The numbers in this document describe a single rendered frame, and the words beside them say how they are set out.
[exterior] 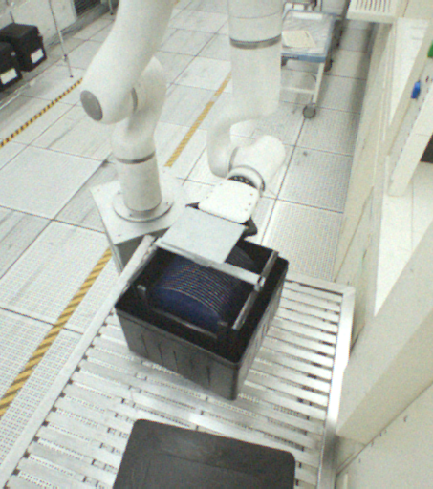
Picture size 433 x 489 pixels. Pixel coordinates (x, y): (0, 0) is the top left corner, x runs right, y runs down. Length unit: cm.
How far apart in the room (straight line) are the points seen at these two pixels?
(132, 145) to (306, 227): 142
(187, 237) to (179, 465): 38
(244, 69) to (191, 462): 67
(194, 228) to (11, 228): 189
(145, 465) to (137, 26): 80
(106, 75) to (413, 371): 80
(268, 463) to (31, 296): 160
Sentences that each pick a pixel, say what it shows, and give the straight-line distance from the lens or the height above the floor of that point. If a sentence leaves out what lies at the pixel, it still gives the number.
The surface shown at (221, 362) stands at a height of 92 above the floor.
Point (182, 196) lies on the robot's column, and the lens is 126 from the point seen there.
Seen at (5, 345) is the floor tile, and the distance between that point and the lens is 201.
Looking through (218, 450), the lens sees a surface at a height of 86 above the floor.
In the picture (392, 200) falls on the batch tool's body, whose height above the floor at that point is 87.
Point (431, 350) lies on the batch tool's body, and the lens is 49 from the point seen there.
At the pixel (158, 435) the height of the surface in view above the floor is 86.
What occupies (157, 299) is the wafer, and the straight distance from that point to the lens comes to 80.
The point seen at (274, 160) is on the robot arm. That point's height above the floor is 108.
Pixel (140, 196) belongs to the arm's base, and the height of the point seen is 83.
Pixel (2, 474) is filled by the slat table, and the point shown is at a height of 76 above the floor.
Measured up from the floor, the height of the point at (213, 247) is 108.
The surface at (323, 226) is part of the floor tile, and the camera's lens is 231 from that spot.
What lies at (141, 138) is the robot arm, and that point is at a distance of 107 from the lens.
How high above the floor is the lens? 158
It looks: 49 degrees down
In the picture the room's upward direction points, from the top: straight up
